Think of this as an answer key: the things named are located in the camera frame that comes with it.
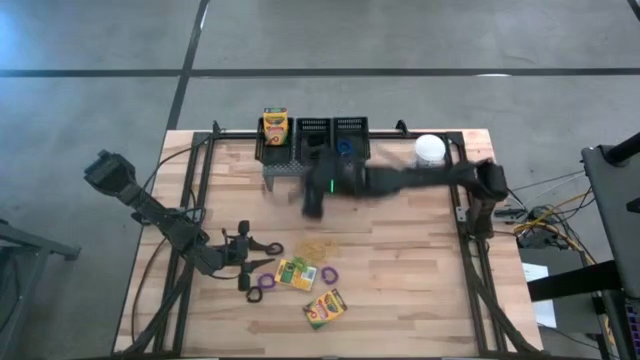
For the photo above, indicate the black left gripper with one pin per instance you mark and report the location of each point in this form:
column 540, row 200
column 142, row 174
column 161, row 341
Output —
column 235, row 255

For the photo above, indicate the black frame clamp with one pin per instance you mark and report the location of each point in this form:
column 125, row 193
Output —
column 401, row 127
column 216, row 127

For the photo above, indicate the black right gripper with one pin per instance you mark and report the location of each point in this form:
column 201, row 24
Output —
column 335, row 175

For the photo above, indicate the grey equipment cart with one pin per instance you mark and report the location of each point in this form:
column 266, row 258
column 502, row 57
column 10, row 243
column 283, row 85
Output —
column 610, row 210

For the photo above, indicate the white paper sheet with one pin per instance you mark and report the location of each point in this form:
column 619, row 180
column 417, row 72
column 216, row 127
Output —
column 540, row 310

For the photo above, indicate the yellow green crayon box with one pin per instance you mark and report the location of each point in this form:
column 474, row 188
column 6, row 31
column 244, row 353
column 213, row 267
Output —
column 295, row 277
column 325, row 308
column 275, row 125

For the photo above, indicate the white mushroom-shaped lamp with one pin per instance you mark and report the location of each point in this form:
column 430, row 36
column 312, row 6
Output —
column 430, row 147

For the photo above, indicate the green spiral wrist coil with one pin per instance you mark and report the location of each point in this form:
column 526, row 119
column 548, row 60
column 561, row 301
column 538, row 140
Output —
column 300, row 262

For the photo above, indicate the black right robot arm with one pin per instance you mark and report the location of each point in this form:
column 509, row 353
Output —
column 425, row 177

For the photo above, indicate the grey metal stand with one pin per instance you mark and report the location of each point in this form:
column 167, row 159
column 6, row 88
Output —
column 30, row 242

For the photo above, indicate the purple spiral wrist coil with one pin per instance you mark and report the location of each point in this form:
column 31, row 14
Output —
column 259, row 281
column 322, row 276

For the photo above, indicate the yellow rubber bands bunch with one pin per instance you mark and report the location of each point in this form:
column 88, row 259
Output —
column 315, row 249

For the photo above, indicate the black mesh organizer rack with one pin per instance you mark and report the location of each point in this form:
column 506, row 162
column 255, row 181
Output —
column 280, row 169

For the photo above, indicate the black spiral wrist coil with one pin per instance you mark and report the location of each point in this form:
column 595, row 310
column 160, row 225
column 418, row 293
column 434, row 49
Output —
column 274, row 243
column 248, row 296

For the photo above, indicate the black metal table frame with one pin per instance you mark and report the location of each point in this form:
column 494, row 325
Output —
column 235, row 135

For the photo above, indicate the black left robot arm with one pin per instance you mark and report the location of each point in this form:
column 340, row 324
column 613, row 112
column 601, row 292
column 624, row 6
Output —
column 150, row 205

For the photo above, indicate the black flat beam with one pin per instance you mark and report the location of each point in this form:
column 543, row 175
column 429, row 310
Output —
column 575, row 280

